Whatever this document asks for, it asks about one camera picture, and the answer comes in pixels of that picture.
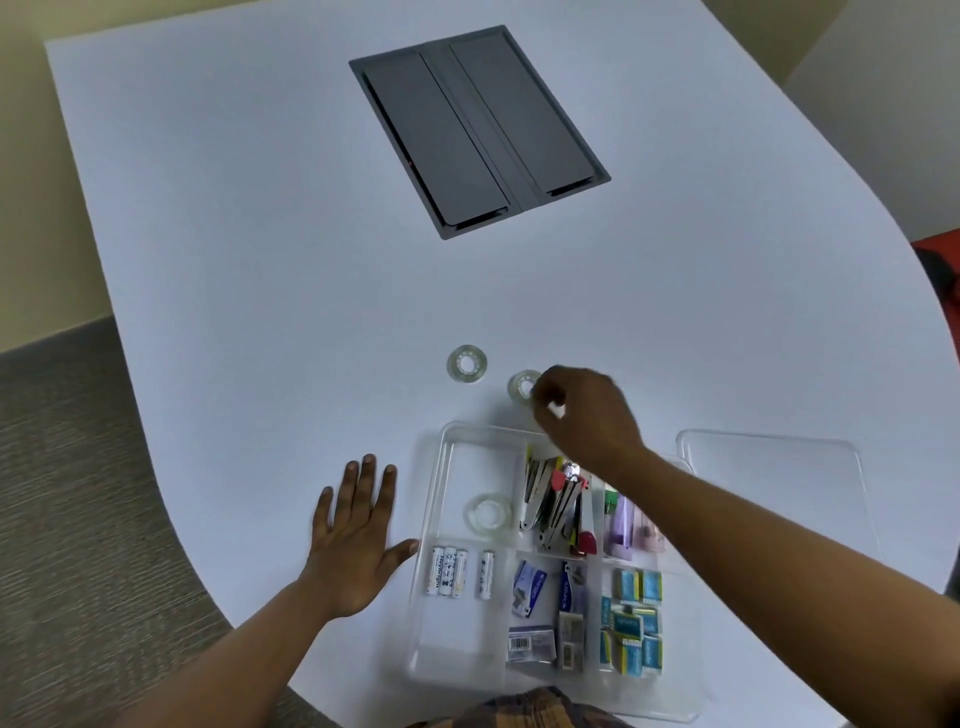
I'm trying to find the person's right hand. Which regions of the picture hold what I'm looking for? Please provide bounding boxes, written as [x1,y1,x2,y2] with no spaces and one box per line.
[529,365,650,481]

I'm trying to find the person's left hand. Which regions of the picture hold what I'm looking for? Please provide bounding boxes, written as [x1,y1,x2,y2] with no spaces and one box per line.
[298,453,421,622]

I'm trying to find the clear plastic organizer tray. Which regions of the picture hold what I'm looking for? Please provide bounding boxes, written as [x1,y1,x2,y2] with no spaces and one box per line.
[404,421,706,725]

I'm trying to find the clear plastic lid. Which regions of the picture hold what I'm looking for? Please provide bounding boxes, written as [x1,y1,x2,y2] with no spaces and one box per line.
[674,428,886,571]

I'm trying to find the person's right forearm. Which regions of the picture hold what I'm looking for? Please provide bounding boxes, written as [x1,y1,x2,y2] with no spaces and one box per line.
[592,446,960,728]

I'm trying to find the person's left forearm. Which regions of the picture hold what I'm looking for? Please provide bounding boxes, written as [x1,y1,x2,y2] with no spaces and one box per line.
[112,581,343,728]

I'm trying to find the white barcode box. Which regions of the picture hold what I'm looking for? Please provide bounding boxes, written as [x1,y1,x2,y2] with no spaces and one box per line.
[558,613,588,673]

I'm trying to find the group of metal staplers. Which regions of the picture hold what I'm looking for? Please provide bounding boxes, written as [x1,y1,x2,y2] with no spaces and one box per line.
[518,446,601,560]

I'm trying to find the purple tube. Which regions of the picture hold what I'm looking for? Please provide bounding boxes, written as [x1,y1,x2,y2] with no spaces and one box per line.
[605,494,637,562]

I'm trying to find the tall blue white packet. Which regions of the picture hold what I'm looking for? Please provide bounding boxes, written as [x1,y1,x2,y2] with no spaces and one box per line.
[558,560,589,620]

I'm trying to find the blue white staple packet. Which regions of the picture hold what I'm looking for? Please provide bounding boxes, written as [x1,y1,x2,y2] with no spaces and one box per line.
[512,560,549,620]

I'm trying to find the pile of small teal boxes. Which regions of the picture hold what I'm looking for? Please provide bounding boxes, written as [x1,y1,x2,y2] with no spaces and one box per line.
[598,566,665,678]

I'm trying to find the plaid shirt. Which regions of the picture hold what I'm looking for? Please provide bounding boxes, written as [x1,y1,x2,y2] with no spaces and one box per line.
[408,686,639,728]

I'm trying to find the orange and black backpack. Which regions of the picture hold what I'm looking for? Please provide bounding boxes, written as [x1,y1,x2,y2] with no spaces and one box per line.
[911,228,960,343]

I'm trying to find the grey table cable hatch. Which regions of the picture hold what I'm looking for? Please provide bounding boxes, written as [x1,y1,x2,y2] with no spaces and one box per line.
[347,24,613,241]

